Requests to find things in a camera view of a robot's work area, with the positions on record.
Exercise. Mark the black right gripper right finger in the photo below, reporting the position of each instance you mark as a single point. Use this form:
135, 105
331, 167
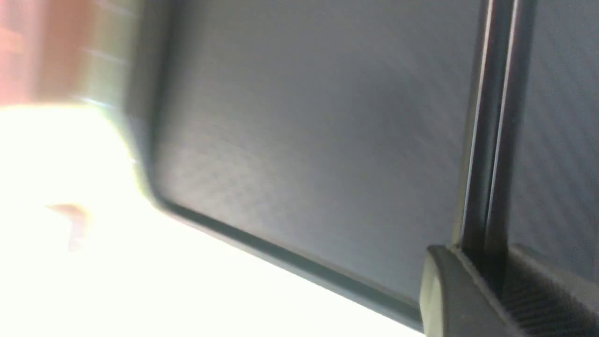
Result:
546, 300

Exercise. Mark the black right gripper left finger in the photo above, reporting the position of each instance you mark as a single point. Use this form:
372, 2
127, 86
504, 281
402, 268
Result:
455, 301

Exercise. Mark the black plastic tray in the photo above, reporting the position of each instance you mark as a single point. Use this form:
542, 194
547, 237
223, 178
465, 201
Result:
327, 135

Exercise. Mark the pink plastic bin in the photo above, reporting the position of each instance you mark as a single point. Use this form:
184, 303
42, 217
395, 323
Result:
40, 49

